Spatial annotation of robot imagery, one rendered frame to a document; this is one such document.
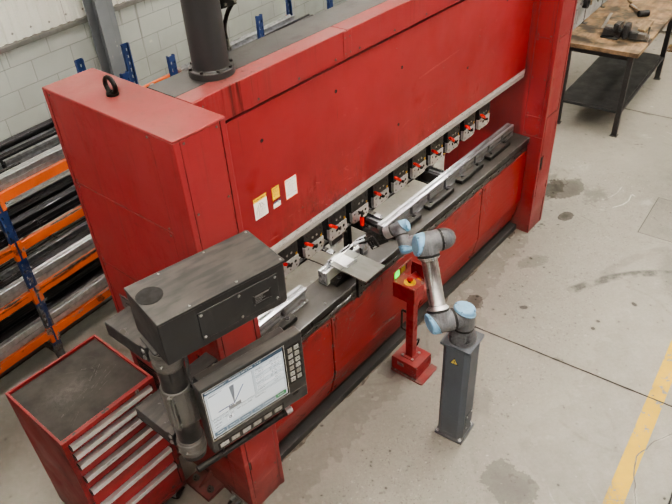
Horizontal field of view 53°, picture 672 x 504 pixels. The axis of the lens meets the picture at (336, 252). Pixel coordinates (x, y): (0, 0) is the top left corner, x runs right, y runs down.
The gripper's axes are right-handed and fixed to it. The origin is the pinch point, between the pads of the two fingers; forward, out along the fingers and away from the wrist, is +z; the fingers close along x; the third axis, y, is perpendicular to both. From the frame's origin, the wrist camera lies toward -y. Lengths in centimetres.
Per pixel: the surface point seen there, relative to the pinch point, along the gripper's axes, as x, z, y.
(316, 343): -54, 28, 21
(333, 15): 14, -58, -116
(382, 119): 20, -48, -54
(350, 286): -25.1, 5.4, 11.7
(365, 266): -21.3, -8.2, 5.1
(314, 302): -41.2, 20.9, 2.6
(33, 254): -1, 203, -86
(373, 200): 11.0, -20.6, -15.0
